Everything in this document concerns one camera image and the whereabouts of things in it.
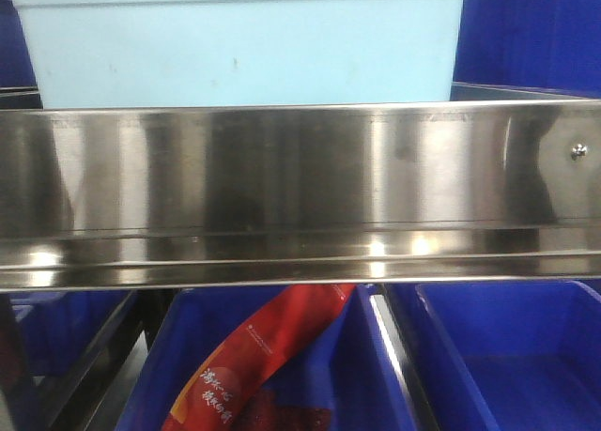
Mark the right shelf steel front rail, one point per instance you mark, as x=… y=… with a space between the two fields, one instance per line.
x=438 y=191

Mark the right shelf lower middle bin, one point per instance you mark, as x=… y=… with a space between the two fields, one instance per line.
x=345 y=372

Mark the light blue plastic bin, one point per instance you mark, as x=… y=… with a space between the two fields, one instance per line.
x=155 y=53

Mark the shelf bin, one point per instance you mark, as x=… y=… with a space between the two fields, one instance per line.
x=345 y=372
x=57 y=326
x=505 y=356
x=550 y=44

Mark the right shelf rail screw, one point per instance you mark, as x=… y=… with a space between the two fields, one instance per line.
x=578 y=151

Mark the right shelf upper right bin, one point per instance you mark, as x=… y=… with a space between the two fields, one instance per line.
x=550 y=44

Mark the right shelf lower left bin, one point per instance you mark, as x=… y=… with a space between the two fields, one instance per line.
x=57 y=326

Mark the dark blue bin upper left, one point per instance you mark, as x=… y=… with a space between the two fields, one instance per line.
x=16 y=67

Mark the red printed snack bag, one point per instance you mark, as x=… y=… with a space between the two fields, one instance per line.
x=220 y=388

